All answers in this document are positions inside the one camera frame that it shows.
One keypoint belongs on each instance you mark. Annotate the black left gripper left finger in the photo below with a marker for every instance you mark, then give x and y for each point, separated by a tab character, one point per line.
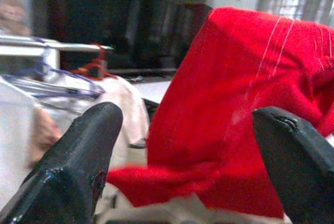
65	169

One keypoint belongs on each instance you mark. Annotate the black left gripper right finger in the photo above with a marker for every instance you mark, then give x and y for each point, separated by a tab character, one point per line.
300	169

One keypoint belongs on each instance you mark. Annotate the red striped shirt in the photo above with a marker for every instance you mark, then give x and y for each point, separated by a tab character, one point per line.
208	91

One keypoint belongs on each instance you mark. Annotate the purple plastic hanger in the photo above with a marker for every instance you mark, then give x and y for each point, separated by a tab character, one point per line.
78	94

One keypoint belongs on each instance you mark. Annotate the red plastic hanger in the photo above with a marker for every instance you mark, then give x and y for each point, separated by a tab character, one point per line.
100	54

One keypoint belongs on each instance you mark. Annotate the white shirt with print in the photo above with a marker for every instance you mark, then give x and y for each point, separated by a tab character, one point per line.
15	130

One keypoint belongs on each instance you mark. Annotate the white T-shirt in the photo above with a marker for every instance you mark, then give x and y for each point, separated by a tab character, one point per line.
128	109

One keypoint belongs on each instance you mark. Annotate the large white table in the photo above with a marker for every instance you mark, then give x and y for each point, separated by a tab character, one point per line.
156	89

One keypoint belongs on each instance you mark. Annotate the chrome and black clothes rack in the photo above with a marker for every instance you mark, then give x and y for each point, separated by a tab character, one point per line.
78	47

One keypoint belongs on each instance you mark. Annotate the black cabinet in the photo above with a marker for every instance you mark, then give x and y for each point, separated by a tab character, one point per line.
91	12

